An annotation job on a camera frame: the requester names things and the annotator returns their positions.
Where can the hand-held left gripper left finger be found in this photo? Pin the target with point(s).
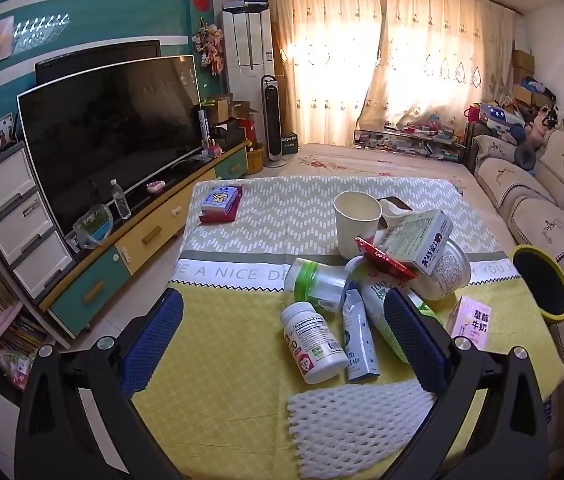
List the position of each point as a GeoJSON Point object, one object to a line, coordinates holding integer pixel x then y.
{"type": "Point", "coordinates": [154, 345]}

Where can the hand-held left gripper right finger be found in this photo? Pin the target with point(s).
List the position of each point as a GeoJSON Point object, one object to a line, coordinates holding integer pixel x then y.
{"type": "Point", "coordinates": [412, 340]}

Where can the white green drink cup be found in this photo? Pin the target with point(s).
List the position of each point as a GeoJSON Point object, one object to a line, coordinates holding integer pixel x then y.
{"type": "Point", "coordinates": [377, 305]}

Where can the small blue white carton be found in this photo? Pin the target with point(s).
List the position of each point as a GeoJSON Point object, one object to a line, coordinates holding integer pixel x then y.
{"type": "Point", "coordinates": [359, 345]}

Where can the black yellow-rimmed trash bin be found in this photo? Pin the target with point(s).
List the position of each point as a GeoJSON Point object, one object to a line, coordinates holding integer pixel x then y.
{"type": "Point", "coordinates": [537, 280]}

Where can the pink milk carton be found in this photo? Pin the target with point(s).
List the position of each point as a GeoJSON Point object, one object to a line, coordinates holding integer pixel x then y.
{"type": "Point", "coordinates": [472, 320]}

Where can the large white paper tub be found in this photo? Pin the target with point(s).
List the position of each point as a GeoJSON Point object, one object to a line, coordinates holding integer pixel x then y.
{"type": "Point", "coordinates": [449, 272]}

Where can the red snack wrapper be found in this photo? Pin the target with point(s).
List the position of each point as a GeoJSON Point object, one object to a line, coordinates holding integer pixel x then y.
{"type": "Point", "coordinates": [387, 260]}

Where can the green white carton box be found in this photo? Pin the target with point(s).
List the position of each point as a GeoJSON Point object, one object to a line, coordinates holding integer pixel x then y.
{"type": "Point", "coordinates": [412, 240]}

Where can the white supplement bottle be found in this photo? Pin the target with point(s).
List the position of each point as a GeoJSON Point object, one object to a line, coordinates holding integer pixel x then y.
{"type": "Point", "coordinates": [312, 345]}

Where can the white foam net sleeve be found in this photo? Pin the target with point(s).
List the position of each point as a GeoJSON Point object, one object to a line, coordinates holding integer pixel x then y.
{"type": "Point", "coordinates": [352, 425]}

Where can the clear jar with green lid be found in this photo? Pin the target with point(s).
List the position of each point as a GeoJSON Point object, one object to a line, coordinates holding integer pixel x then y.
{"type": "Point", "coordinates": [319, 285]}

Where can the white paper cup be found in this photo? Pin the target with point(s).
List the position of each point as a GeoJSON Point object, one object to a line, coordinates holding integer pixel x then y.
{"type": "Point", "coordinates": [357, 225]}

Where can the beige sofa with deer covers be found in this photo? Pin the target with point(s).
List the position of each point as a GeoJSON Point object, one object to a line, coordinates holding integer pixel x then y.
{"type": "Point", "coordinates": [537, 220]}

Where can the yellow teal television cabinet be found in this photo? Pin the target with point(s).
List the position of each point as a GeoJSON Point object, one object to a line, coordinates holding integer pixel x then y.
{"type": "Point", "coordinates": [147, 240]}

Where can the dark neck pillow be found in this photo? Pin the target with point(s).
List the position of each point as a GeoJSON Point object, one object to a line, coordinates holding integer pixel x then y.
{"type": "Point", "coordinates": [524, 155]}

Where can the clear glass bowl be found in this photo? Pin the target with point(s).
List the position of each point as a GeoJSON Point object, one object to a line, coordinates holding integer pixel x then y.
{"type": "Point", "coordinates": [93, 227]}

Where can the card box on red book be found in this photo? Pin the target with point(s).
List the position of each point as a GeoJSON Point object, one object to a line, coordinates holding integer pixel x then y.
{"type": "Point", "coordinates": [222, 217]}

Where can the clear plastic water bottle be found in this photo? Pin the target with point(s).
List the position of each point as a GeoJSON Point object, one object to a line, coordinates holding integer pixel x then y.
{"type": "Point", "coordinates": [121, 202]}

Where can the small pink white gadget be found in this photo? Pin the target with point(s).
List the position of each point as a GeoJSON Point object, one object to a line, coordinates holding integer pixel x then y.
{"type": "Point", "coordinates": [155, 187]}

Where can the blue card box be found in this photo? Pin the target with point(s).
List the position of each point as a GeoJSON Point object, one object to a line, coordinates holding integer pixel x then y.
{"type": "Point", "coordinates": [219, 198]}

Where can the star print case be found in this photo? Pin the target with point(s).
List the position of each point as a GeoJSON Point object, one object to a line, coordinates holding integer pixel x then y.
{"type": "Point", "coordinates": [502, 115]}

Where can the white plastic drawer unit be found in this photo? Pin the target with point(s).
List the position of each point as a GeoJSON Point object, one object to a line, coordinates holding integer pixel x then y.
{"type": "Point", "coordinates": [17, 230]}

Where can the red handbag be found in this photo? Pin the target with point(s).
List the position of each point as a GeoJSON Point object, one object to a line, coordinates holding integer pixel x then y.
{"type": "Point", "coordinates": [473, 114]}

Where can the cluttered glass coffee table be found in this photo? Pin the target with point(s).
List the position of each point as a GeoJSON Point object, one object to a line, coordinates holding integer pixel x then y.
{"type": "Point", "coordinates": [407, 142]}

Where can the small pink box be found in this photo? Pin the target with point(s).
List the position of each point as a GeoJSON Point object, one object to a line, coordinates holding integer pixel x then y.
{"type": "Point", "coordinates": [212, 150]}

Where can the yellow bucket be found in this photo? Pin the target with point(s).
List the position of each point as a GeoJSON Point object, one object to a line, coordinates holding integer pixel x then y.
{"type": "Point", "coordinates": [255, 162]}

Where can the large curved black television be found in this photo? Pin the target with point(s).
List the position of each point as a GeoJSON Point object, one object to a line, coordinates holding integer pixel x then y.
{"type": "Point", "coordinates": [112, 130]}

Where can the white tube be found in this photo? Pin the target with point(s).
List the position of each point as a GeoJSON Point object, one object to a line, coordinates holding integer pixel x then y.
{"type": "Point", "coordinates": [204, 130]}

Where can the black box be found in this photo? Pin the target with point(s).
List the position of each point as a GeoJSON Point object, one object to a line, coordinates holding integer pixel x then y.
{"type": "Point", "coordinates": [229, 135]}

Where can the red container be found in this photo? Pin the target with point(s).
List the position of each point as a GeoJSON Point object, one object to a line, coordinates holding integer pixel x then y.
{"type": "Point", "coordinates": [248, 130]}

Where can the open brown cardboard box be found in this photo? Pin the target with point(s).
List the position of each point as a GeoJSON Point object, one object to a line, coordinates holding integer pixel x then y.
{"type": "Point", "coordinates": [219, 110]}
{"type": "Point", "coordinates": [242, 110]}

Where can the white black tower fan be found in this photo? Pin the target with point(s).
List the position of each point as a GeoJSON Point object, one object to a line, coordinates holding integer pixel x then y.
{"type": "Point", "coordinates": [273, 120]}

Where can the cream embroidered curtain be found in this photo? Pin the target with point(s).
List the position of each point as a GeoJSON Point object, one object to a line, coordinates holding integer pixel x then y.
{"type": "Point", "coordinates": [322, 60]}
{"type": "Point", "coordinates": [437, 55]}

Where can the hanging artificial flowers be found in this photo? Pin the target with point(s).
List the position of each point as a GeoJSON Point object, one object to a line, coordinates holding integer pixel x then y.
{"type": "Point", "coordinates": [209, 45]}

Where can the white standing air conditioner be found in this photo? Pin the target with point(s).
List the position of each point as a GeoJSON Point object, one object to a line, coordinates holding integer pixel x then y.
{"type": "Point", "coordinates": [247, 45]}

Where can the red round wall decoration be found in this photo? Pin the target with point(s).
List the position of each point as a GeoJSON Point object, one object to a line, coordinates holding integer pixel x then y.
{"type": "Point", "coordinates": [201, 0]}

